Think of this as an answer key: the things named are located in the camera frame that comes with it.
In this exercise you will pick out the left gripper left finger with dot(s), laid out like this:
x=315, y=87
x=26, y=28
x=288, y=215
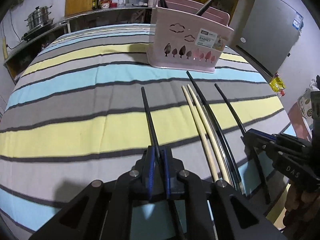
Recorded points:
x=149, y=173

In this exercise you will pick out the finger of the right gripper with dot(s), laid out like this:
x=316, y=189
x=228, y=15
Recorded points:
x=255, y=140

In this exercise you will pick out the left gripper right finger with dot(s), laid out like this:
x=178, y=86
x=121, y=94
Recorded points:
x=174, y=188

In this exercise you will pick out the person's right hand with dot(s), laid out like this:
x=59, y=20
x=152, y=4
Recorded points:
x=301, y=206

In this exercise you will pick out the long black chopstick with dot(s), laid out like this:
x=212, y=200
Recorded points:
x=226, y=150

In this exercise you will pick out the patterned cloth at right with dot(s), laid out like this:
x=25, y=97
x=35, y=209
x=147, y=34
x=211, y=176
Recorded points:
x=304, y=102

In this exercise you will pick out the yellow snack bag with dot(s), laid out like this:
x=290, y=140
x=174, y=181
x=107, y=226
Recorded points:
x=277, y=85

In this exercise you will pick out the striped tablecloth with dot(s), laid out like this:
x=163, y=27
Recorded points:
x=77, y=115

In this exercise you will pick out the grey refrigerator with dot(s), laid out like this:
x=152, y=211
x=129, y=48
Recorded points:
x=272, y=28

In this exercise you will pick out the pink utensil basket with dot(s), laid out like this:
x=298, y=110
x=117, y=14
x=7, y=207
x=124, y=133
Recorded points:
x=182, y=39

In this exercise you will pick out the red lidded jar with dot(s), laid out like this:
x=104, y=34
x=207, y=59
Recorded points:
x=105, y=3

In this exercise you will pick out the steel steamer pot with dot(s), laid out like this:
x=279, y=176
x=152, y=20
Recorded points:
x=39, y=16

